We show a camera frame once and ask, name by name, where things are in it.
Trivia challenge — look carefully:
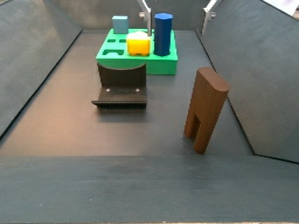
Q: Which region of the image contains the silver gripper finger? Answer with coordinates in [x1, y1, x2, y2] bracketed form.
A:
[200, 0, 219, 35]
[136, 0, 152, 37]

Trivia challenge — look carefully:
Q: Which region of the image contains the brown two-legged peg block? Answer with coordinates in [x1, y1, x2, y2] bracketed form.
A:
[184, 67, 229, 154]

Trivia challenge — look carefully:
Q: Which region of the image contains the green shape sorter board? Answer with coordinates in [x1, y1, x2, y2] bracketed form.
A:
[96, 30, 177, 75]

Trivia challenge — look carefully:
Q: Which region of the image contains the blue octagonal prism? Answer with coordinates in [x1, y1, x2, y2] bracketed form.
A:
[153, 13, 173, 56]

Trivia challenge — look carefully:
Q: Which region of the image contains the light blue cube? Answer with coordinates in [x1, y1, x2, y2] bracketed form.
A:
[112, 16, 128, 34]

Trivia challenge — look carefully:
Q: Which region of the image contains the yellow rounded block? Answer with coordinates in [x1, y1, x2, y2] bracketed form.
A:
[125, 31, 151, 56]

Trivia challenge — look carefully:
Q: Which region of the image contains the black curved bracket stand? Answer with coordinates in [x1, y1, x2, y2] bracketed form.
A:
[91, 64, 147, 107]

